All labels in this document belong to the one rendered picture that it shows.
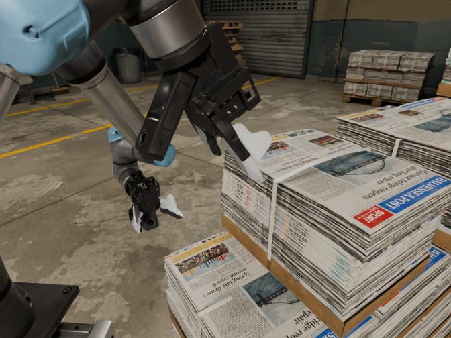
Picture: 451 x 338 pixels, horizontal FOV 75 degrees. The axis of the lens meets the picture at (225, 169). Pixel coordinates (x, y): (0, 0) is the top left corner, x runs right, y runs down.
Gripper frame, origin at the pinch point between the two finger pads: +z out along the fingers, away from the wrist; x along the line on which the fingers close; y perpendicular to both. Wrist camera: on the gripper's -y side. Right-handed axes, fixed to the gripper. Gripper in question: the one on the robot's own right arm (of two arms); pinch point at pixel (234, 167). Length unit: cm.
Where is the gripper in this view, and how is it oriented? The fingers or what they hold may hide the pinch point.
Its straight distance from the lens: 46.7
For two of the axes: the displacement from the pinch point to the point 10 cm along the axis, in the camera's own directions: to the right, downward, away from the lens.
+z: 4.2, 6.5, 6.4
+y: 7.2, -6.6, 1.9
